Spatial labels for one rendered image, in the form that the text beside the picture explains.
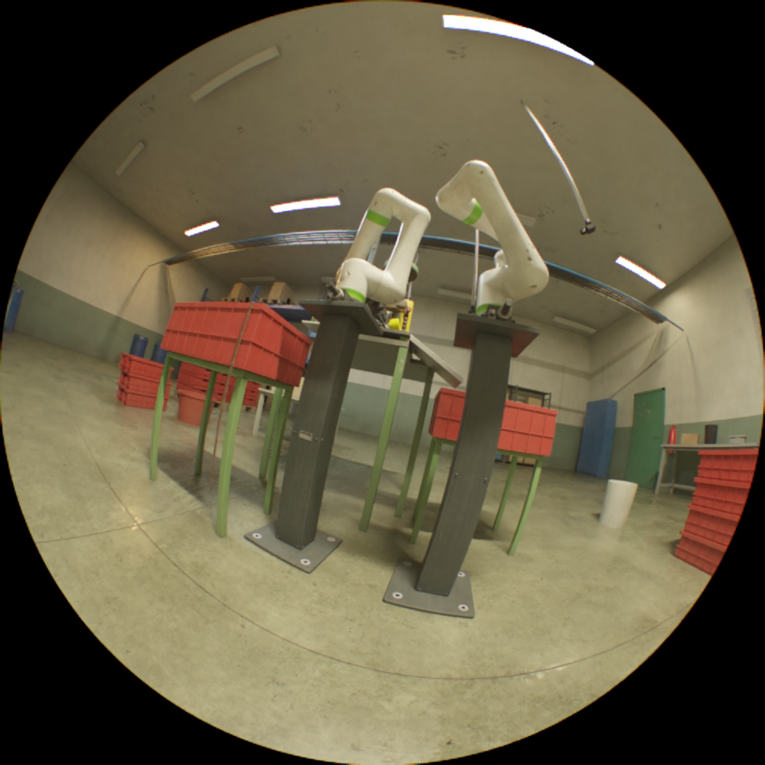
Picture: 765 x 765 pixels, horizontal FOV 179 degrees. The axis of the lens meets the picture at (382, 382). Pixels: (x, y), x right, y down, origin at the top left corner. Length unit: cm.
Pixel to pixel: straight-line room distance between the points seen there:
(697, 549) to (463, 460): 170
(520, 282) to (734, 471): 163
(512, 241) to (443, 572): 106
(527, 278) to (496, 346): 24
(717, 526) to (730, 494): 18
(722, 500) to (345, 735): 183
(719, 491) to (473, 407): 166
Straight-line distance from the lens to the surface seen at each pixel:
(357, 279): 95
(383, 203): 115
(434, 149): 404
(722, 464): 189
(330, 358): 84
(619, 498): 235
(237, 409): 84
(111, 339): 880
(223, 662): 66
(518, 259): 82
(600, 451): 683
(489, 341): 79
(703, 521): 195
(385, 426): 112
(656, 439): 618
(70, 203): 897
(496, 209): 88
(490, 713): 71
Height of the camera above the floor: 58
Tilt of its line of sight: 8 degrees up
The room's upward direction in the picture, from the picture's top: 13 degrees clockwise
